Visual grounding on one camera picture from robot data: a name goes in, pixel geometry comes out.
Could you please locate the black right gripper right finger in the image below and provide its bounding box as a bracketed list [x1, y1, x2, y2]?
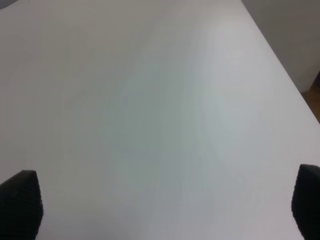
[291, 164, 320, 240]

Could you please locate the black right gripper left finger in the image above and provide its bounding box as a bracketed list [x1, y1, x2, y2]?
[0, 170, 44, 240]

